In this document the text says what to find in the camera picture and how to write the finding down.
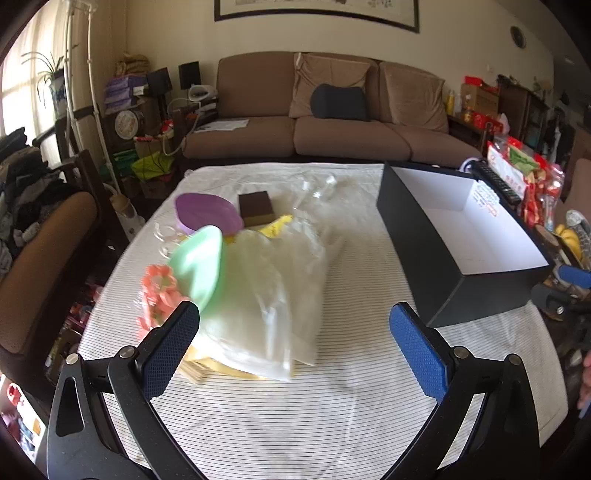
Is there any stack of purple boxes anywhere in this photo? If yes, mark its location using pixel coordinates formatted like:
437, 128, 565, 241
105, 75, 148, 114

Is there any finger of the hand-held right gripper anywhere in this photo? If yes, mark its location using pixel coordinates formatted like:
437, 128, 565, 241
531, 284, 591, 324
556, 264, 591, 289

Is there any red gift box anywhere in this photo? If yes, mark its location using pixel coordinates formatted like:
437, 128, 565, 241
465, 112, 505, 136

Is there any black remote control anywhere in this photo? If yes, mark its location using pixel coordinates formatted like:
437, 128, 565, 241
468, 161, 522, 206

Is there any tan sofa cushion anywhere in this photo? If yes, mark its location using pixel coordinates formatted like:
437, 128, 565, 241
290, 53, 372, 121
379, 61, 451, 134

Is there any pile of clothes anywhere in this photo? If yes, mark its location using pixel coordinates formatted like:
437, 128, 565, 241
0, 127, 70, 278

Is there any bunch of bananas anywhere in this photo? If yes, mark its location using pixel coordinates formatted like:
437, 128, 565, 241
556, 224, 581, 252

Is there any framed wall picture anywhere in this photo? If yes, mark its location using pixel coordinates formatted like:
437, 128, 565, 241
213, 0, 421, 34

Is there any green bag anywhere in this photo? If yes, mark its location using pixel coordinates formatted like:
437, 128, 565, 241
130, 152, 174, 181

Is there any white pole rack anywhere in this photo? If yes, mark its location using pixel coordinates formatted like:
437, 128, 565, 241
65, 0, 122, 195

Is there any yellow packet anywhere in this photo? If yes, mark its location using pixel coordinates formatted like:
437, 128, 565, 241
179, 348, 265, 383
257, 213, 295, 239

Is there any wooden chair with brown cushion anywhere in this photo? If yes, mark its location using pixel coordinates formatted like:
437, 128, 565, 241
0, 150, 101, 402

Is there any dark wooden desktop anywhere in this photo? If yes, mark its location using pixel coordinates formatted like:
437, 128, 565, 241
182, 156, 481, 172

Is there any white paper sheet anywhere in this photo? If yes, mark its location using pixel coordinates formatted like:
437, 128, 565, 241
194, 119, 250, 133

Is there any purple plate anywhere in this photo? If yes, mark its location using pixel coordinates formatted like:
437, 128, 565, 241
174, 193, 245, 233

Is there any white plastic bag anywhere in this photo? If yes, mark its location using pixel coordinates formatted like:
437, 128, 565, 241
198, 215, 345, 381

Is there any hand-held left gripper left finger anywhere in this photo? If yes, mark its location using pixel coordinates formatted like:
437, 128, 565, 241
37, 300, 204, 480

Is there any navy lumbar pillow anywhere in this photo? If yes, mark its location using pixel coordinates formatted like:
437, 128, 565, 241
311, 84, 370, 122

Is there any pile of red snack bags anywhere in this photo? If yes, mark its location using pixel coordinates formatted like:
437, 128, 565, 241
486, 136, 568, 229

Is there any clear glass cup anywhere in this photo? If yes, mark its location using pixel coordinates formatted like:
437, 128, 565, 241
154, 220, 186, 259

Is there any dark wooden cabinet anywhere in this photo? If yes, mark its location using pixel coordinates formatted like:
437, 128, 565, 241
499, 83, 550, 153

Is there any brown sponge block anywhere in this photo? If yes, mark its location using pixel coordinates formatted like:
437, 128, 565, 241
238, 191, 274, 228

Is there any green plate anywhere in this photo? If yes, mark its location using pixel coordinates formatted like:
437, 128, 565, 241
167, 224, 227, 313

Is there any brown cardboard box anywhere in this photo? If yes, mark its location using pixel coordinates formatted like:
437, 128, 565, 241
460, 83, 500, 116

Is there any black box with white inside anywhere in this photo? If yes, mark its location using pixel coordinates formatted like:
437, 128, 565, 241
376, 162, 551, 328

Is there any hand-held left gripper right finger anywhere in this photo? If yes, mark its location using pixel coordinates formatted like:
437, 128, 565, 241
389, 302, 542, 480

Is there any white bottle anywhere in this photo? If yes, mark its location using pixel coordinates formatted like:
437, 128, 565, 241
111, 191, 146, 241

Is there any brown sofa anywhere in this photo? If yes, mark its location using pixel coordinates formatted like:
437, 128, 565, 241
183, 52, 483, 163

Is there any round tin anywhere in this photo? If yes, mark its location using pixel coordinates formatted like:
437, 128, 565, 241
115, 108, 146, 139

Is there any potted plant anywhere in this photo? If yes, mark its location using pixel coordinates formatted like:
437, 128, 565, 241
21, 44, 78, 117

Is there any black speaker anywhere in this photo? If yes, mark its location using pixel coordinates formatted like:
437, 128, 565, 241
178, 61, 201, 89
148, 68, 172, 95

